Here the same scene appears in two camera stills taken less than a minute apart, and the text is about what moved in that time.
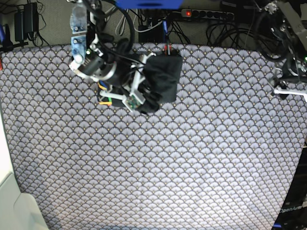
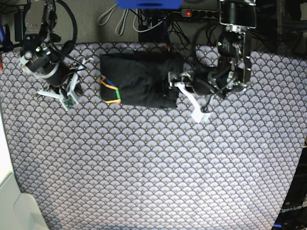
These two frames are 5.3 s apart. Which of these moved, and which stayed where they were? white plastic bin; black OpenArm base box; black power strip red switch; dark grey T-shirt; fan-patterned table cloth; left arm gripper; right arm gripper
Moved: right arm gripper; dark grey T-shirt; left arm gripper
Stayed: black OpenArm base box; fan-patterned table cloth; black power strip red switch; white plastic bin
